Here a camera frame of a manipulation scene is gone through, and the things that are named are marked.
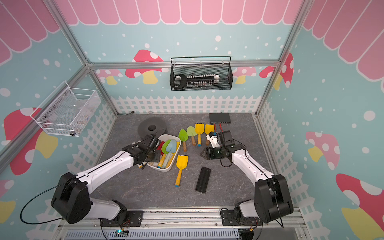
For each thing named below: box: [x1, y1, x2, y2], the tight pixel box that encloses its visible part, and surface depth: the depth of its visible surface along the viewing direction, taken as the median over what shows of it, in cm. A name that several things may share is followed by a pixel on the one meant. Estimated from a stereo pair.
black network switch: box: [209, 112, 231, 125], surface depth 122 cm
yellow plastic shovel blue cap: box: [195, 123, 205, 147], surface depth 111 cm
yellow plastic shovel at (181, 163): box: [175, 155, 189, 188], surface depth 94 cm
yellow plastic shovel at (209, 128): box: [204, 123, 215, 135], surface depth 113 cm
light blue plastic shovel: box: [163, 139, 177, 168], surface depth 101 cm
